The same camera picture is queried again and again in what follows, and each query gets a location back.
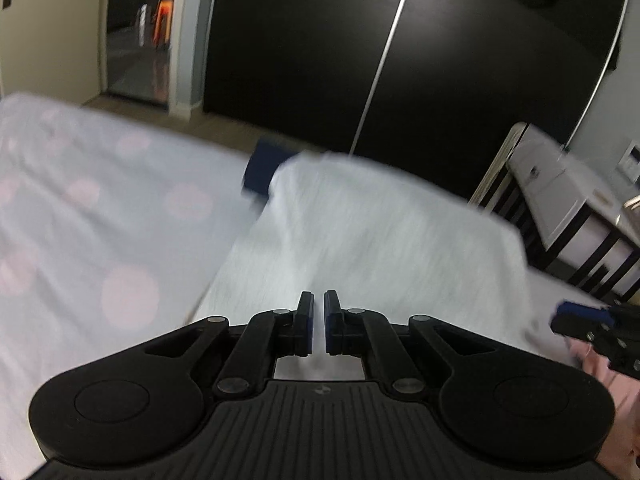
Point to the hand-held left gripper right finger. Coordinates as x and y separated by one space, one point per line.
334 325

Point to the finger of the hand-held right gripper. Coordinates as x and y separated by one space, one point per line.
582 316

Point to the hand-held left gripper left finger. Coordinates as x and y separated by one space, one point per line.
305 325

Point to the light grey printed sweatshirt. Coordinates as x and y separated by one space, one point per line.
375 240

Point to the person's right leg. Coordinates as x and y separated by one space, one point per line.
620 420

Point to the white desk with black legs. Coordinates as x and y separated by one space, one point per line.
560 195

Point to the navy cloth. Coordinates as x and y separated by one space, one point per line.
265 165

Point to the black wardrobe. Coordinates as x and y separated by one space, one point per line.
325 60

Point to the orange object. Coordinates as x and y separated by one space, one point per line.
162 22

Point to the cream door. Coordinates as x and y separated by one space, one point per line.
45 45

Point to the white door frame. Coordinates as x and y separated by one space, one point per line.
187 35

